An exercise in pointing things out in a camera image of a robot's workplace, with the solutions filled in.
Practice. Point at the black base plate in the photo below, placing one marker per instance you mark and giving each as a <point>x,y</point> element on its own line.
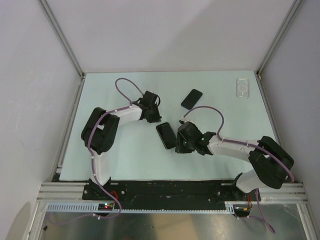
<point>168,195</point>

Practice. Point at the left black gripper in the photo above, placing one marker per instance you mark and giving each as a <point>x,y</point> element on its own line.
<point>157,118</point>

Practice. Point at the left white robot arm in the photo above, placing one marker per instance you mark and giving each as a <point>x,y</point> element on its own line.
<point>100,130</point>

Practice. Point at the aluminium corner post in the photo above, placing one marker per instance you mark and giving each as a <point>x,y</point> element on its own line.
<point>280,34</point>
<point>52,20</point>

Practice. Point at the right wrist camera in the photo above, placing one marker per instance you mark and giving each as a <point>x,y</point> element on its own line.
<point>187,128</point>

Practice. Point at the aluminium frame rail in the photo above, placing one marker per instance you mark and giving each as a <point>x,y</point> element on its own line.
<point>289,193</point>

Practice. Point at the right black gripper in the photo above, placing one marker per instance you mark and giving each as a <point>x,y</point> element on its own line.
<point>180,148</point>

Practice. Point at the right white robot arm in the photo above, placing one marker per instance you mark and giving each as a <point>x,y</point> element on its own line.
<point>270,167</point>

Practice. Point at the clear phone case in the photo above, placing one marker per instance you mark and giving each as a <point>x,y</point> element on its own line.
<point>242,88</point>

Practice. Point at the dark blue smartphone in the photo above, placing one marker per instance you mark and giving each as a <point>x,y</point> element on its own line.
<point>191,99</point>

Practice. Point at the right aluminium corner post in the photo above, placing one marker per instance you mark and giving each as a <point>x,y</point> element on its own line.
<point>280,34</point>

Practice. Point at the left aluminium corner post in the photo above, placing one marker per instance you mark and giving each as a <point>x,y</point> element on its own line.
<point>52,20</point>

